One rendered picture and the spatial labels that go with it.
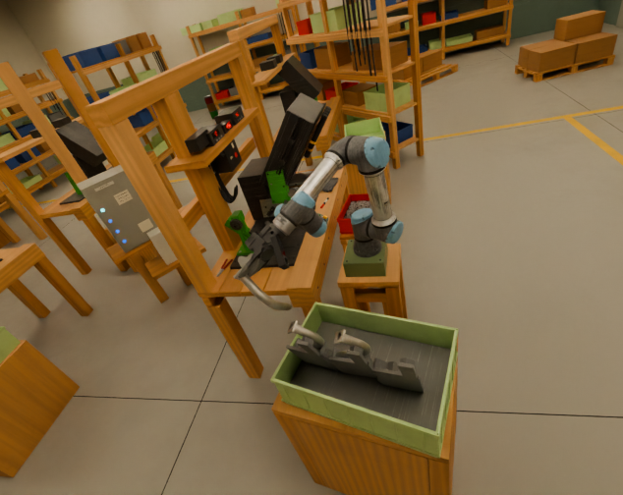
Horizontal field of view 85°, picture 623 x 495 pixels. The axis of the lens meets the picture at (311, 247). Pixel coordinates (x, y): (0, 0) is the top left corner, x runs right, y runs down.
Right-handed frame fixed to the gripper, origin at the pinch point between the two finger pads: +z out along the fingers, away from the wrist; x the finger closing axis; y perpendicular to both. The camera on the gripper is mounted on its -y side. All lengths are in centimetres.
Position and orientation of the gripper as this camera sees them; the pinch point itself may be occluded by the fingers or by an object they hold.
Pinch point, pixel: (245, 276)
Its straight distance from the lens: 119.9
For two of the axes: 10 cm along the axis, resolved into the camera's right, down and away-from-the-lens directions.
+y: -7.0, -6.1, 3.7
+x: -2.8, -2.5, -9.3
